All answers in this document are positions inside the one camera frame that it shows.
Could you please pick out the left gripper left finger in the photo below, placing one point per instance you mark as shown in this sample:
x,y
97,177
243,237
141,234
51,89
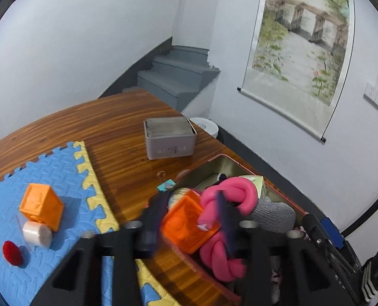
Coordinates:
x,y
105,269

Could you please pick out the dark orange toy cube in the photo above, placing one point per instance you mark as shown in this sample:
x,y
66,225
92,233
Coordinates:
x,y
179,226

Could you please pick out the white tape roll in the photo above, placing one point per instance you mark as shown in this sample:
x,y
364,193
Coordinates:
x,y
37,234

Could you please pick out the grey metal tin box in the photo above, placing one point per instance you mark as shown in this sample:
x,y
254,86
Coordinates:
x,y
169,137

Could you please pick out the pink knotted foam tube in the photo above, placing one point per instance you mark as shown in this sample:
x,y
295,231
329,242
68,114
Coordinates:
x,y
236,190

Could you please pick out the red storage box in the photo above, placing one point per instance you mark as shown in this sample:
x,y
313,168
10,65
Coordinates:
x,y
209,174

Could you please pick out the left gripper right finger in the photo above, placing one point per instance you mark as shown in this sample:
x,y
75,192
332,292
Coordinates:
x,y
313,271

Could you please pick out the blue foam puzzle mat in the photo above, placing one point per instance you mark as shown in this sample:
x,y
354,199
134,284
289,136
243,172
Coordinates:
x,y
20,284

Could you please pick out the white round bucket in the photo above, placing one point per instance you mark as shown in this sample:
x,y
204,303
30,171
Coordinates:
x,y
207,125

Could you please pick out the light green box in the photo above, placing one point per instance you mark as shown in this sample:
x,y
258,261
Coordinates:
x,y
259,183

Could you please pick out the hanging landscape scroll painting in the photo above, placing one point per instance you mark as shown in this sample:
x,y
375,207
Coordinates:
x,y
299,58

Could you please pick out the small teal clip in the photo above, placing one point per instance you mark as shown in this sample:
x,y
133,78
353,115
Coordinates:
x,y
166,186

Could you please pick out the red pompom ball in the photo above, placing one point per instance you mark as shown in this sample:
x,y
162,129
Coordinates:
x,y
12,253

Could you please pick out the grey staircase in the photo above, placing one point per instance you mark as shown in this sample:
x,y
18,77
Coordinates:
x,y
178,77

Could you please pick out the light orange toy cube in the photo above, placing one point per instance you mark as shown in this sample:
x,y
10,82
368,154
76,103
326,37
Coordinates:
x,y
41,204

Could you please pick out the grey knitted sock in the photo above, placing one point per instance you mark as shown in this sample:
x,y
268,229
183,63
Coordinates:
x,y
276,217

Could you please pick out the white wall socket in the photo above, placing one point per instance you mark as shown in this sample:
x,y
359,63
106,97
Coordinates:
x,y
371,95

